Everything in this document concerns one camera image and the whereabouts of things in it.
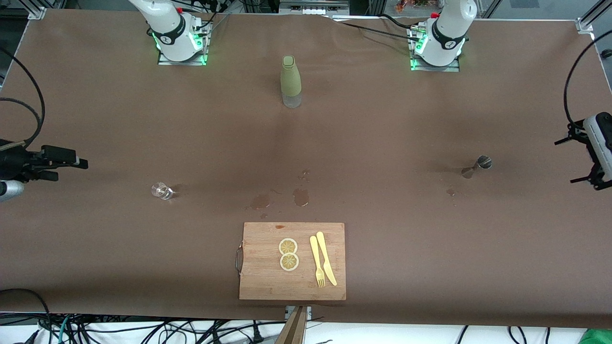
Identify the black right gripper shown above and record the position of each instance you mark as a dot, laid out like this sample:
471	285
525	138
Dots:
14	161

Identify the steel measuring cup jigger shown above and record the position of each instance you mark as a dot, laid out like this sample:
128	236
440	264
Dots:
484	162

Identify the clear glass shaker cup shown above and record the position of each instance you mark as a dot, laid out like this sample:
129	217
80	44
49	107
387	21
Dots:
161	191

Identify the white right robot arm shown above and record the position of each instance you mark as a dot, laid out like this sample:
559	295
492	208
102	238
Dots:
167	28

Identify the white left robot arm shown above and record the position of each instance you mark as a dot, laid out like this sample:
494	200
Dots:
449	28

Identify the green cloth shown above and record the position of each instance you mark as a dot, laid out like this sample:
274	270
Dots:
597	338

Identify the wooden cutting board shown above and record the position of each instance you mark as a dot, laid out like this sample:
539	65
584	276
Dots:
260	282

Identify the lemon slice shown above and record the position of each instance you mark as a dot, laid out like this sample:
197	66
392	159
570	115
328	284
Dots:
288	246
289	262

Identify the green sleeved glass bottle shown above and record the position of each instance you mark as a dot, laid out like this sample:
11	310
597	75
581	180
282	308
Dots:
290	79

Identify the yellow plastic fork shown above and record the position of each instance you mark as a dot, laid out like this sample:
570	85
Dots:
314	251

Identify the yellow plastic knife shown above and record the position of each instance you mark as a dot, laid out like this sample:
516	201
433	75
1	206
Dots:
324	253

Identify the grey device box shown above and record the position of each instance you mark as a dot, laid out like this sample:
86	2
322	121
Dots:
313	7

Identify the aluminium frame profile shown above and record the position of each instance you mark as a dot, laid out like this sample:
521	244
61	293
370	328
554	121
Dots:
36	12
585	25

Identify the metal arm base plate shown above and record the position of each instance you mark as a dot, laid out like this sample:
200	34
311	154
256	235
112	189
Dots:
449	69
165	61

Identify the brown wooden post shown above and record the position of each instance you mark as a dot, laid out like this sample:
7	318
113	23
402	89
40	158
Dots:
294	329

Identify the small metal bracket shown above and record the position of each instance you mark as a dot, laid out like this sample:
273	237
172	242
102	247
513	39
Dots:
309	311

